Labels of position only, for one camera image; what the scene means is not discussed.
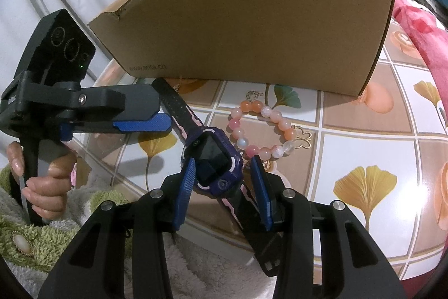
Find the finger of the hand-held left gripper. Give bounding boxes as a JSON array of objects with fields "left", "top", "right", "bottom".
[{"left": 59, "top": 84, "right": 172, "bottom": 143}]

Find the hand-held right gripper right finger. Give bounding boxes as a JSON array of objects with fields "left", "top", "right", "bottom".
[{"left": 249, "top": 155, "right": 407, "bottom": 299}]

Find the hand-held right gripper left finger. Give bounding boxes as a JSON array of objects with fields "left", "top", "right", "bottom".
[{"left": 38, "top": 158, "right": 197, "bottom": 299}]

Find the black smartwatch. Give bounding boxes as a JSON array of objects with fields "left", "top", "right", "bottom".
[{"left": 152, "top": 78, "right": 281, "bottom": 277}]

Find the pink orange bead bracelet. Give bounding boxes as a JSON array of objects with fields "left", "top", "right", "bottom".
[{"left": 227, "top": 100, "right": 313, "bottom": 160}]

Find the brown cardboard box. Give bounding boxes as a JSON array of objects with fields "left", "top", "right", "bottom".
[{"left": 87, "top": 0, "right": 398, "bottom": 101}]

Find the person's left hand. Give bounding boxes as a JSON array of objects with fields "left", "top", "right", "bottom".
[{"left": 6, "top": 141, "right": 78, "bottom": 221}]

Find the white fluffy robe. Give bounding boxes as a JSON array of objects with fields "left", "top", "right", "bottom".
[{"left": 159, "top": 232, "right": 279, "bottom": 299}]

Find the oval cream button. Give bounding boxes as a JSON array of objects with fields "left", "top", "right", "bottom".
[{"left": 12, "top": 231, "right": 33, "bottom": 256}]

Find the pink bed sheet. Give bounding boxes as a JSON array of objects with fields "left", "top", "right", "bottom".
[{"left": 392, "top": 0, "right": 448, "bottom": 135}]

